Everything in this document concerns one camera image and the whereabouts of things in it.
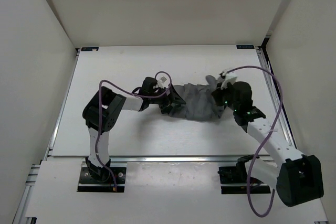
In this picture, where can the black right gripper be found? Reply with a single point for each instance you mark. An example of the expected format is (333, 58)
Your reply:
(218, 92)

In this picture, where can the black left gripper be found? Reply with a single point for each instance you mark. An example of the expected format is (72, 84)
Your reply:
(172, 98)

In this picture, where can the grey pleated skirt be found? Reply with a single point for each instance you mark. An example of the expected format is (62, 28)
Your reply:
(200, 104)

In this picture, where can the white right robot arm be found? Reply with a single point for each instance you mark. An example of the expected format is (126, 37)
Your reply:
(296, 177)

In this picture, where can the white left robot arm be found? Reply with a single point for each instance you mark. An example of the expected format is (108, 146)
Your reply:
(103, 110)

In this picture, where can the right blue corner label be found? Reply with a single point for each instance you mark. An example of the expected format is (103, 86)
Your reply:
(245, 47)

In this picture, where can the blue corner label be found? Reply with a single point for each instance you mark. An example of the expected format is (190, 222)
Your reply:
(245, 47)
(89, 48)

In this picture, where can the left blue corner label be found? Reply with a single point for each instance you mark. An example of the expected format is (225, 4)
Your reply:
(89, 48)

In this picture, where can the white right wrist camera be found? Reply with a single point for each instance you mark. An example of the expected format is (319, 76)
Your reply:
(225, 78)

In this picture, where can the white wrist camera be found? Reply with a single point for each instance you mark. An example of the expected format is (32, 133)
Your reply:
(163, 82)
(225, 78)

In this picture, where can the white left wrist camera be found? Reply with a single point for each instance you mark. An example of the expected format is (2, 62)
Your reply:
(163, 82)

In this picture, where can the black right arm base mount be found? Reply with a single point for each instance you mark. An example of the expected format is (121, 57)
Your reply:
(233, 179)

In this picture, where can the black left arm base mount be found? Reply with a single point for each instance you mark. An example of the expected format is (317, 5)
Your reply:
(101, 181)

